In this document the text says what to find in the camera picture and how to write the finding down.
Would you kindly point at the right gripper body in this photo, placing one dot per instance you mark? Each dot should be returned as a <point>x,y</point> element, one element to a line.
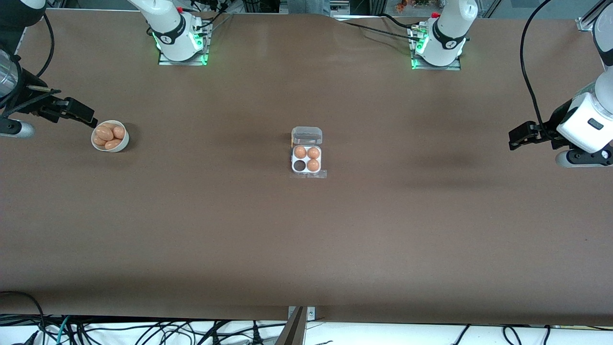
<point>29,101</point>

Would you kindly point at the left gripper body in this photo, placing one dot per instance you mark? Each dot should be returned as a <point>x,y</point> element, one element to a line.
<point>555,125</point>

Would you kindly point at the clear plastic egg box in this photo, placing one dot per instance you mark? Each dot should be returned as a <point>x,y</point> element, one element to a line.
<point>306,135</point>

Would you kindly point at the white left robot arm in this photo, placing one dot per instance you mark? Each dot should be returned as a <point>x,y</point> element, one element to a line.
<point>448,33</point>

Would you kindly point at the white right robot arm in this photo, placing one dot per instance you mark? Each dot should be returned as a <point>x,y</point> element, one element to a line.
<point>172,28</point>

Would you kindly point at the white round bowl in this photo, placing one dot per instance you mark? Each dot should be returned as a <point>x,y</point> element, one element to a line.
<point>123,145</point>

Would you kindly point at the silver aluminium profile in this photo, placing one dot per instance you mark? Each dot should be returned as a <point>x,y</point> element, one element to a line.
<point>586,21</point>

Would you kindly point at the orange object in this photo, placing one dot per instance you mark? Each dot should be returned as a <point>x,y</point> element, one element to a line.
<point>401,6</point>

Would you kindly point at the clear adhesive tape strip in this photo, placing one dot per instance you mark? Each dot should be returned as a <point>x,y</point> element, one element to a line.
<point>321,175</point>

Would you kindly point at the grey blue trousers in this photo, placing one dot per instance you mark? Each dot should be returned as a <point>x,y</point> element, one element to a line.
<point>309,6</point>

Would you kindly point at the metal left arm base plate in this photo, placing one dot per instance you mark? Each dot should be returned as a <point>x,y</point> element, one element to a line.
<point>452,67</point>

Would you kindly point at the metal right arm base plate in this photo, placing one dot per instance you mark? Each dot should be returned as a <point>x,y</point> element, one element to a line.
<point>191,63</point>

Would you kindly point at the silver aluminium frame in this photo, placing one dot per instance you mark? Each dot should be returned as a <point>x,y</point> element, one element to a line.
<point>357,8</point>

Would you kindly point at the silver metal bracket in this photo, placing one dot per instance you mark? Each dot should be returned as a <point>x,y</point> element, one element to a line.
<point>311,312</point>

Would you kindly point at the dark camera stand bar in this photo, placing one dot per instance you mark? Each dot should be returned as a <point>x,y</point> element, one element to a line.
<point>293,333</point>

